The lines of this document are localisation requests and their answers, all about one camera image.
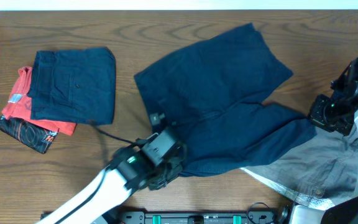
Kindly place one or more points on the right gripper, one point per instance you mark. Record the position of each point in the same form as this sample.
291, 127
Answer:
316, 116

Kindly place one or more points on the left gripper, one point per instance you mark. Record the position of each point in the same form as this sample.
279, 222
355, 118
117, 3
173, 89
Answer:
173, 163

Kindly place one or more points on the grey shorts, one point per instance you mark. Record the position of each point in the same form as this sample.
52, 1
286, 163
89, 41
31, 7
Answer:
320, 173

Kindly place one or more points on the navy shorts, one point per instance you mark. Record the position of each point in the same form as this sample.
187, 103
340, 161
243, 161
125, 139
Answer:
212, 94
75, 86

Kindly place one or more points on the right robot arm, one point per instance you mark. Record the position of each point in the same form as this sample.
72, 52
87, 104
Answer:
346, 212

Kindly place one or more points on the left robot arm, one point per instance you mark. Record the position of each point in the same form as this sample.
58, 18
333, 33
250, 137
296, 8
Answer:
154, 166

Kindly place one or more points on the folded navy shorts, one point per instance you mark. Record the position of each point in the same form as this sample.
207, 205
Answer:
75, 86

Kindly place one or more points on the folded black orange-print garment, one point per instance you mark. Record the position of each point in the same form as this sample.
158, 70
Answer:
31, 135

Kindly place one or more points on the folded red t-shirt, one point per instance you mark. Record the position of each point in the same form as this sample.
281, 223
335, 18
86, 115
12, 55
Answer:
19, 105

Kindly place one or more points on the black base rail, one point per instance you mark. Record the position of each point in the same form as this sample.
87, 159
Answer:
144, 217

